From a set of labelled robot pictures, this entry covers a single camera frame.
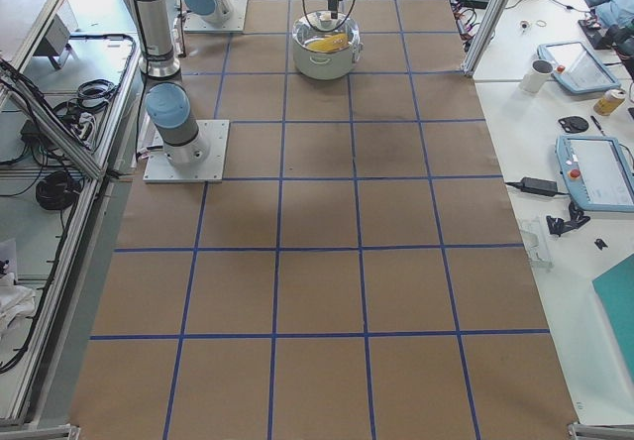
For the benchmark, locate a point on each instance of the blue teach pendant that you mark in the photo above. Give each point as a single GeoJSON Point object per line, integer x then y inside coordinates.
{"type": "Point", "coordinates": [596, 173]}
{"type": "Point", "coordinates": [583, 71]}

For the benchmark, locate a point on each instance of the teal cutting mat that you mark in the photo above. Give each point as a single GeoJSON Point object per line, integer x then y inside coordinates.
{"type": "Point", "coordinates": [614, 288]}

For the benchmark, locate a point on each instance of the pale green electric pot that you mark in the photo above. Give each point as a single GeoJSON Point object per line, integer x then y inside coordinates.
{"type": "Point", "coordinates": [325, 67]}

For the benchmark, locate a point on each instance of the blue teach pendant near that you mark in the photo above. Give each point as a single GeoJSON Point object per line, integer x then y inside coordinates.
{"type": "Point", "coordinates": [596, 173]}

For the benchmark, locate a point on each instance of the white mug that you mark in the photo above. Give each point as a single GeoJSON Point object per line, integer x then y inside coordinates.
{"type": "Point", "coordinates": [538, 73]}

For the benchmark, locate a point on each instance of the glass pot lid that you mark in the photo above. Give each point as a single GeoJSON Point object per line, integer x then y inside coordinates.
{"type": "Point", "coordinates": [319, 24]}

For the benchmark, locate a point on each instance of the aluminium frame post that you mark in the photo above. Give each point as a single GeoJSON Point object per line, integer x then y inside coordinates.
{"type": "Point", "coordinates": [483, 35]}

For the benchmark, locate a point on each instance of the black power adapter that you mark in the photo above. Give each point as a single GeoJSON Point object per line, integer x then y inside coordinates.
{"type": "Point", "coordinates": [537, 186]}

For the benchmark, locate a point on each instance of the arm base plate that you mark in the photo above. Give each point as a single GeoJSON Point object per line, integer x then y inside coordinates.
{"type": "Point", "coordinates": [201, 160]}
{"type": "Point", "coordinates": [235, 24]}

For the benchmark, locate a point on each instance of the yellow corn cob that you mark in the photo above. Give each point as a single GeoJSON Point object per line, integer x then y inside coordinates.
{"type": "Point", "coordinates": [329, 44]}

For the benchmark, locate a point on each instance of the blue teach pendant far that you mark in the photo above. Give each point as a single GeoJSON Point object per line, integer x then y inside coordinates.
{"type": "Point", "coordinates": [583, 71]}

